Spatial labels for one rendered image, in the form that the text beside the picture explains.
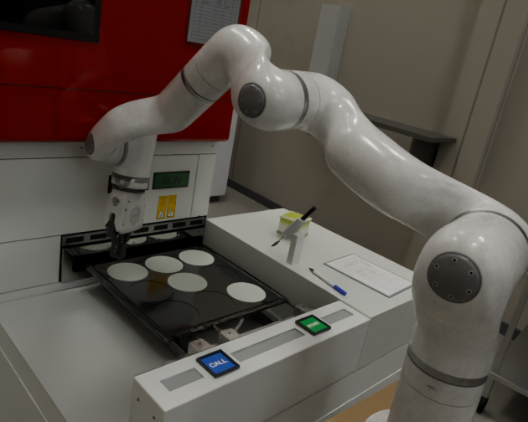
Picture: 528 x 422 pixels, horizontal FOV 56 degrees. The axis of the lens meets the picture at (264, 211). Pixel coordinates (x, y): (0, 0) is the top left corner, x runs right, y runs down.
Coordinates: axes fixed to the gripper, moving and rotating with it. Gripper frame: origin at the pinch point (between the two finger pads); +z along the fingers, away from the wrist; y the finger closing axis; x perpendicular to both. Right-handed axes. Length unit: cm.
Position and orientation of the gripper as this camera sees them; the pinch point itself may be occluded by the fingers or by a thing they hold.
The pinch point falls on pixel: (118, 249)
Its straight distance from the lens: 123.9
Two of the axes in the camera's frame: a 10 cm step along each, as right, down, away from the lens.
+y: 2.9, -1.2, 9.5
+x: -9.3, -2.6, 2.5
